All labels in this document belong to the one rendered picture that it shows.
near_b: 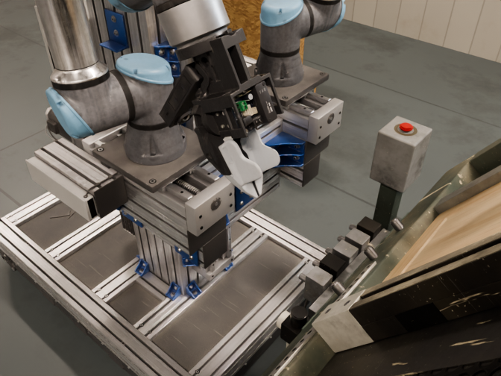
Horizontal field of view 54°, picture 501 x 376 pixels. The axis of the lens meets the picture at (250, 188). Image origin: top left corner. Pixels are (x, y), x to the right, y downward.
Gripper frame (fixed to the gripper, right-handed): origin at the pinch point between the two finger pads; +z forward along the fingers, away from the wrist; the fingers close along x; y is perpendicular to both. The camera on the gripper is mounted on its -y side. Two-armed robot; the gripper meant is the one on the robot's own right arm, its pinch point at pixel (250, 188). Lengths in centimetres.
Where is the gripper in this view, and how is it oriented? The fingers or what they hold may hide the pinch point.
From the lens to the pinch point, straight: 66.2
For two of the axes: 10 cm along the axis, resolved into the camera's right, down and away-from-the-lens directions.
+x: 6.4, -4.9, 5.9
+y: 6.8, 0.1, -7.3
